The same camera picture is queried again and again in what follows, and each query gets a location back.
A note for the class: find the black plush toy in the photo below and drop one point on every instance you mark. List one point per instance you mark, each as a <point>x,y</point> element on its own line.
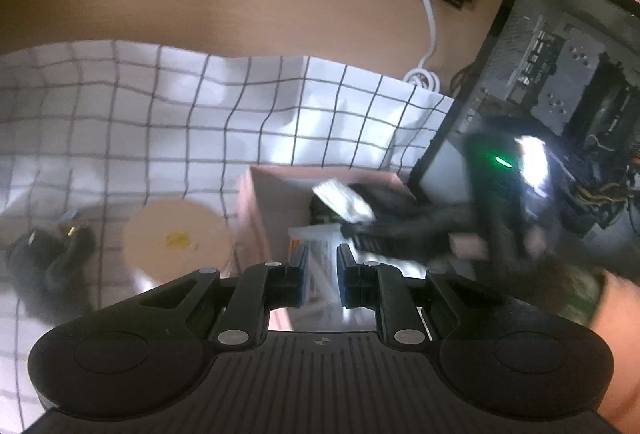
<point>45,264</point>

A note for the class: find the pink box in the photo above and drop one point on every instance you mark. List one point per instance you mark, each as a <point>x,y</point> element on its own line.
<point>270,214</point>

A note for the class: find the white checked cloth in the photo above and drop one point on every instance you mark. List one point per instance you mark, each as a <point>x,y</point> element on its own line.
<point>150,114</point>

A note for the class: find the clear plastic packet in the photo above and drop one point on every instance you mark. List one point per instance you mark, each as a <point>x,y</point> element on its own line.
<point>320,259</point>

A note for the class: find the round beige lid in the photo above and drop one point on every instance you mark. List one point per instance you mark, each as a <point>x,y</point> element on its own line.
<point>175,239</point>

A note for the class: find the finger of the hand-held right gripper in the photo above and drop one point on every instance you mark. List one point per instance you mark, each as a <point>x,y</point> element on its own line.
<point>400,201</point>
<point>395,239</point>

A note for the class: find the person's right forearm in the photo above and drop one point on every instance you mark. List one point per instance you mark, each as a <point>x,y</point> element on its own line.
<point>620,354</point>

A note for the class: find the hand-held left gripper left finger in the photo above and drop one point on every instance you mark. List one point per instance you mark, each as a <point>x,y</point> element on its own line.
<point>301,274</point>

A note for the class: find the person's right hand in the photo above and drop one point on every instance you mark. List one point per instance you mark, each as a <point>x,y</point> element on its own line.
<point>469,246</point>

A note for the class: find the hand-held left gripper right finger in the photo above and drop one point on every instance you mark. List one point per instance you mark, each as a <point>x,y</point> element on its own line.
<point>342,274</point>

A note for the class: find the open black computer case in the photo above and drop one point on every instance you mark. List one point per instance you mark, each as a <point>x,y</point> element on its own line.
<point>560,64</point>

